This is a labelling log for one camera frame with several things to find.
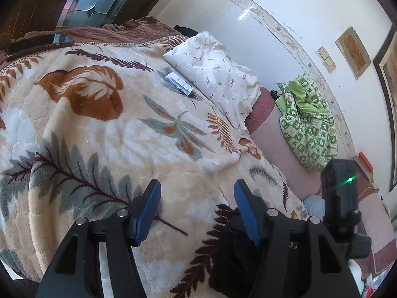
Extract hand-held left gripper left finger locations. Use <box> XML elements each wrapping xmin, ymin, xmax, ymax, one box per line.
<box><xmin>37</xmin><ymin>179</ymin><xmax>162</xmax><ymax>298</ymax></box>

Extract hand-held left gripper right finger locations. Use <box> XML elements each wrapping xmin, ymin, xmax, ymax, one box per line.
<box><xmin>233</xmin><ymin>179</ymin><xmax>362</xmax><ymax>298</ymax></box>

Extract black pants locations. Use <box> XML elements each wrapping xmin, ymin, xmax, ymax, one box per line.
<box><xmin>208</xmin><ymin>205</ymin><xmax>271</xmax><ymax>298</ymax></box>

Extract light blue cloth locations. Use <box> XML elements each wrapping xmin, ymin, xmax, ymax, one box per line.
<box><xmin>303</xmin><ymin>194</ymin><xmax>326</xmax><ymax>220</ymax></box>

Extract red box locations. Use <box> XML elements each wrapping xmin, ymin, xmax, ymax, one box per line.
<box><xmin>354</xmin><ymin>151</ymin><xmax>376</xmax><ymax>182</ymax></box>

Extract green patterned cloth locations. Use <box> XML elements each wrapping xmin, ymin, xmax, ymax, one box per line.
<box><xmin>275</xmin><ymin>73</ymin><xmax>338</xmax><ymax>171</ymax></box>

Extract pink bed sheet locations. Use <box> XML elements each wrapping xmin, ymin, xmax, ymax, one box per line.
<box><xmin>246</xmin><ymin>87</ymin><xmax>392</xmax><ymax>274</ymax></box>

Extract leaf print fleece blanket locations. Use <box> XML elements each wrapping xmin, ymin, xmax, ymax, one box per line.
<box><xmin>0</xmin><ymin>35</ymin><xmax>311</xmax><ymax>298</ymax></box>

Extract white paper leaflet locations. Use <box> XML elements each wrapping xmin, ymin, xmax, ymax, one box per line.
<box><xmin>165</xmin><ymin>72</ymin><xmax>195</xmax><ymax>96</ymax></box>

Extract white leaf print pillow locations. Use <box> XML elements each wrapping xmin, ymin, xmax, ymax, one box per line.
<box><xmin>163</xmin><ymin>31</ymin><xmax>262</xmax><ymax>136</ymax></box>

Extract brown quilted bedspread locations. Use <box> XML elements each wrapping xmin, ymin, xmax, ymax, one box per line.
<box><xmin>0</xmin><ymin>16</ymin><xmax>188</xmax><ymax>69</ymax></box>

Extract black cloth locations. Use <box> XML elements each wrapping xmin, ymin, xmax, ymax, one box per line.
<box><xmin>173</xmin><ymin>24</ymin><xmax>199</xmax><ymax>37</ymax></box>

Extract black smartphone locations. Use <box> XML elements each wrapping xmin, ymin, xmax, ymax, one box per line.
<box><xmin>6</xmin><ymin>32</ymin><xmax>75</xmax><ymax>61</ymax></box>

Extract bevelled glass panel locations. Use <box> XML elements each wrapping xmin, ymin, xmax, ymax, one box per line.
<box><xmin>55</xmin><ymin>0</ymin><xmax>141</xmax><ymax>43</ymax></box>

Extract dark wooden headboard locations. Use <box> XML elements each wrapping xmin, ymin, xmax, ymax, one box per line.
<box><xmin>0</xmin><ymin>0</ymin><xmax>82</xmax><ymax>35</ymax></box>

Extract dark framed wall picture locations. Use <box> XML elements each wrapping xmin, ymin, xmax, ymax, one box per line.
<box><xmin>373</xmin><ymin>25</ymin><xmax>397</xmax><ymax>193</ymax></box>

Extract wooden wall panel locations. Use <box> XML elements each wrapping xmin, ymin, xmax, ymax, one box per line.
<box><xmin>334</xmin><ymin>25</ymin><xmax>372</xmax><ymax>79</ymax></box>

